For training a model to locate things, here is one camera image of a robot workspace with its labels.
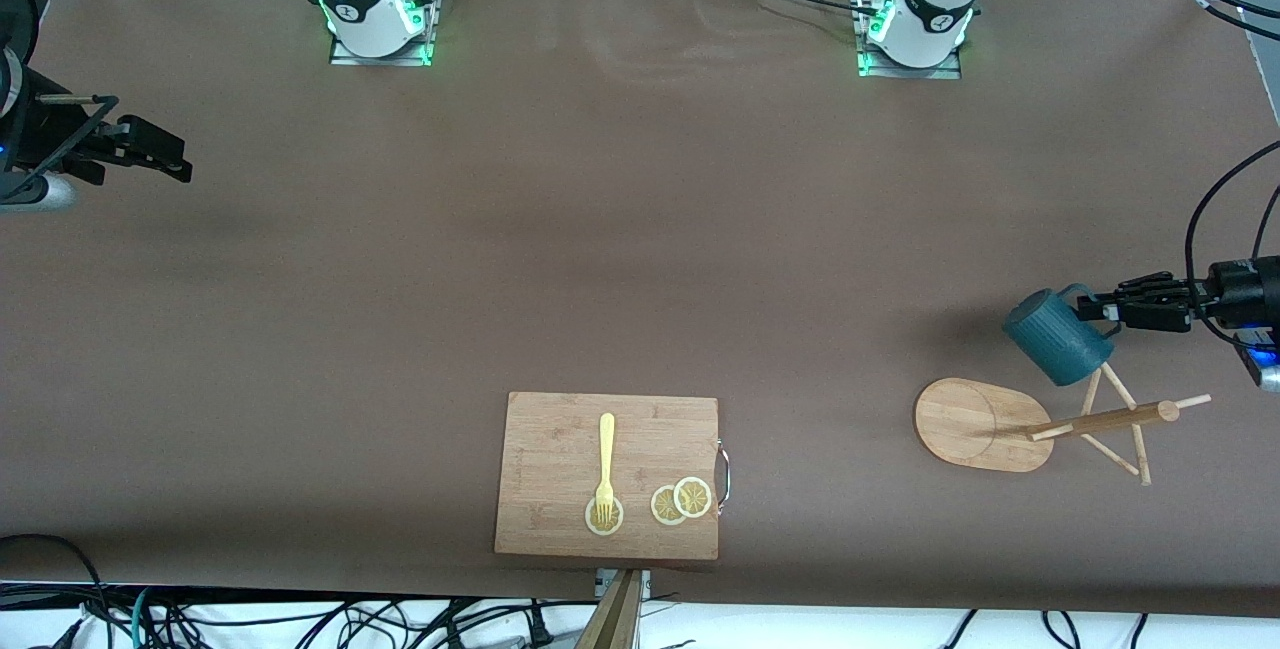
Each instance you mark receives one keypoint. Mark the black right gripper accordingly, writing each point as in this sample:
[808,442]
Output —
[38,136]

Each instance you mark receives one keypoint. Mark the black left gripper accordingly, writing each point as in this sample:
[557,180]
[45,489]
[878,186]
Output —
[1228,293]

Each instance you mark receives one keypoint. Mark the teal mug yellow inside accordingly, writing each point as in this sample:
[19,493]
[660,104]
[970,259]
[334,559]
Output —
[1060,339]

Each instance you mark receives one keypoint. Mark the wooden mug rack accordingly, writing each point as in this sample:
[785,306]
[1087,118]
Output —
[970,424]

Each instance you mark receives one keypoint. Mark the lemon slice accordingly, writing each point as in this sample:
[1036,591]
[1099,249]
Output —
[662,507]
[604,524]
[695,496]

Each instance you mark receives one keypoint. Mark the brown table cover cloth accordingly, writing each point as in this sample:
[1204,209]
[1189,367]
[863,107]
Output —
[640,229]

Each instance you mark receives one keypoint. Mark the bamboo cutting board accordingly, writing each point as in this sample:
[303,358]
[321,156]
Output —
[550,459]

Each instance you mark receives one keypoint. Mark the pale yellow plastic fork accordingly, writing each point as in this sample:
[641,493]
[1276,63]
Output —
[606,449]

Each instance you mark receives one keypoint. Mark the wooden pole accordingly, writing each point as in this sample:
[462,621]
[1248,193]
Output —
[612,619]

